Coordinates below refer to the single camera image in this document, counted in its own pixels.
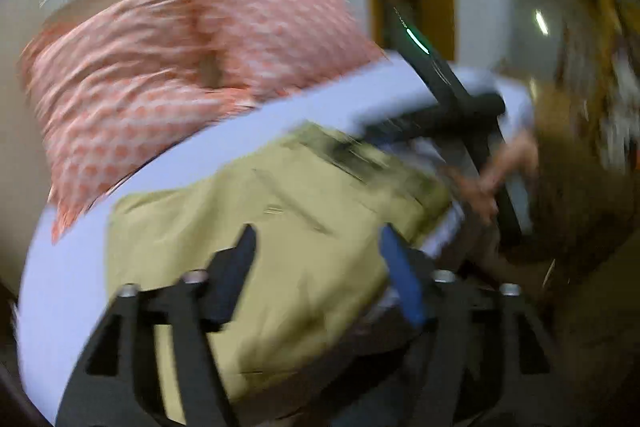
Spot polka dot pillow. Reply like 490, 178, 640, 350
189, 0, 385, 100
18, 0, 255, 241

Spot white bed mattress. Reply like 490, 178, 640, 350
16, 53, 534, 424

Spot olive green pants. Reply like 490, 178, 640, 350
104, 122, 452, 425

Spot right polka dot pillow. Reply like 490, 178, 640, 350
189, 0, 385, 100

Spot person's right hand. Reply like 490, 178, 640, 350
444, 129, 539, 225

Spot left polka dot pillow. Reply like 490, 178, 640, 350
18, 0, 255, 241

